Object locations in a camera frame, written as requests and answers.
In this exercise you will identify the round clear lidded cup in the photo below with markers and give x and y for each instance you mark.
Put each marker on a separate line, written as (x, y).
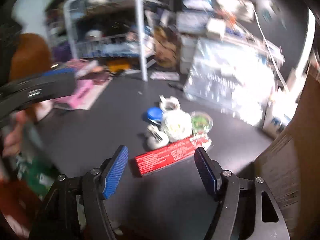
(201, 122)

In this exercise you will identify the brown cardboard box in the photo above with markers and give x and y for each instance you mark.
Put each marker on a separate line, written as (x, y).
(290, 165)

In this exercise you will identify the white labelled box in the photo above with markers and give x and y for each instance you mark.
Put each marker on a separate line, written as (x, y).
(191, 23)

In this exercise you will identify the small pink sachet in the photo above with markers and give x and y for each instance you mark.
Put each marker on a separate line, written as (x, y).
(168, 76)

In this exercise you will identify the white tape dispenser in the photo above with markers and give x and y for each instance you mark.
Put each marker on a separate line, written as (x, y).
(169, 104)

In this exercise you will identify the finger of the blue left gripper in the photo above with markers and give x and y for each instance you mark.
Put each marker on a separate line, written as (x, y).
(20, 94)

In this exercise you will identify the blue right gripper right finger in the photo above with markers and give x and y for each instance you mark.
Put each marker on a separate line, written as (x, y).
(209, 171)

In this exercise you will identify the anime picture card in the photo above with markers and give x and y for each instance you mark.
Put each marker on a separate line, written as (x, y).
(167, 47)

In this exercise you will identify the pink tissue packet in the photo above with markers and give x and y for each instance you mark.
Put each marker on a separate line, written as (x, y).
(73, 101)

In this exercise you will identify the white fabric flower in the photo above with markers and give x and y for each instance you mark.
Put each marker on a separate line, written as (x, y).
(176, 124)

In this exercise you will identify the red rectangular box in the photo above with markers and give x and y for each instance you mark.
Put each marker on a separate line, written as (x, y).
(156, 160)

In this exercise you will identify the white drawer organizer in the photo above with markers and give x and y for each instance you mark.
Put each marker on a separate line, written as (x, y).
(224, 39)

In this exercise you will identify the white wire shelf rack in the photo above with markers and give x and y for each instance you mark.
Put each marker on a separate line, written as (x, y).
(106, 29)

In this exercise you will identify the white tissue pack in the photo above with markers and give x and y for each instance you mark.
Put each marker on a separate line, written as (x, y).
(277, 117)

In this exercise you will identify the white plush hair clip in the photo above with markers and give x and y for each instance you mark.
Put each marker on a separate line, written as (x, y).
(155, 138)

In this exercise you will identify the person's left hand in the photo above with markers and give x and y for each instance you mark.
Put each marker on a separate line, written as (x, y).
(13, 141)

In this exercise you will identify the clear plastic gift bag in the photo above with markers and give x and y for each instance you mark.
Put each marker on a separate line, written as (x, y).
(238, 86)

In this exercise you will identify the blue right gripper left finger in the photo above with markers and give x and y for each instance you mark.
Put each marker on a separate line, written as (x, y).
(113, 171)

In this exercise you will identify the white desk lamp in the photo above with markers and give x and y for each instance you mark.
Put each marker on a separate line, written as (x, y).
(297, 78)

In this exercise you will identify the blue contact lens case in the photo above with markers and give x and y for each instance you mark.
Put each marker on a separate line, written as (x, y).
(153, 115)

